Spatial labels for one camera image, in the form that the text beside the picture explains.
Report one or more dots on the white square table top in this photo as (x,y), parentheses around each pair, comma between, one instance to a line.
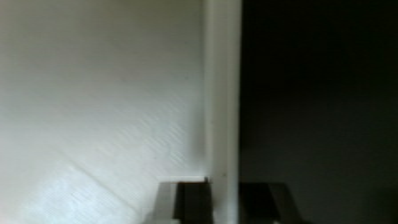
(118,107)

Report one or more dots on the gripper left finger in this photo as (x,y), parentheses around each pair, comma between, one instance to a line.
(182,204)

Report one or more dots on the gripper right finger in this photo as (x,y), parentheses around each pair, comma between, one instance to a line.
(268,204)

